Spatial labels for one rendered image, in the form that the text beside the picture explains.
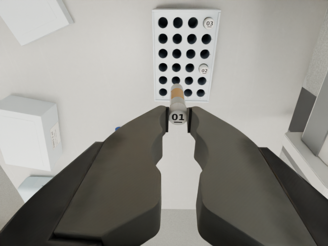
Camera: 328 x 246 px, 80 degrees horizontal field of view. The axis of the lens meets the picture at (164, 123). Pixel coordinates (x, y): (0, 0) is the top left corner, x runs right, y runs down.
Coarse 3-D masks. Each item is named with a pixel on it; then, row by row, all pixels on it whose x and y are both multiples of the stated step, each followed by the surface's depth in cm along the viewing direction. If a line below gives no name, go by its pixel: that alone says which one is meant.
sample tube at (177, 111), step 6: (174, 84) 16; (180, 84) 16; (174, 90) 15; (180, 90) 15; (174, 96) 14; (180, 96) 14; (174, 102) 13; (180, 102) 15; (174, 108) 12; (180, 108) 12; (186, 108) 13; (174, 114) 12; (180, 114) 12; (186, 114) 12; (174, 120) 12; (180, 120) 12; (186, 120) 12
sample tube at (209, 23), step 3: (207, 18) 24; (210, 18) 23; (204, 21) 24; (207, 21) 23; (210, 21) 23; (213, 21) 23; (204, 24) 24; (207, 24) 24; (210, 24) 24; (213, 24) 24; (207, 27) 24; (210, 27) 24
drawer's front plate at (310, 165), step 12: (288, 132) 30; (300, 132) 29; (288, 144) 28; (300, 144) 27; (300, 156) 25; (312, 156) 25; (300, 168) 26; (312, 168) 23; (324, 168) 23; (312, 180) 23; (324, 180) 22; (324, 192) 21
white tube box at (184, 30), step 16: (160, 16) 25; (176, 16) 25; (192, 16) 24; (208, 16) 24; (160, 32) 26; (176, 32) 26; (192, 32) 25; (208, 32) 25; (160, 48) 27; (176, 48) 27; (192, 48) 26; (208, 48) 26; (160, 64) 30; (176, 64) 31; (192, 64) 30; (208, 64) 27; (160, 80) 30; (176, 80) 31; (192, 80) 30; (208, 80) 29; (160, 96) 30; (192, 96) 30; (208, 96) 30
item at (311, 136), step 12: (324, 84) 23; (324, 96) 23; (312, 108) 26; (324, 108) 23; (312, 120) 25; (324, 120) 23; (312, 132) 25; (324, 132) 23; (312, 144) 26; (324, 144) 24; (324, 156) 24
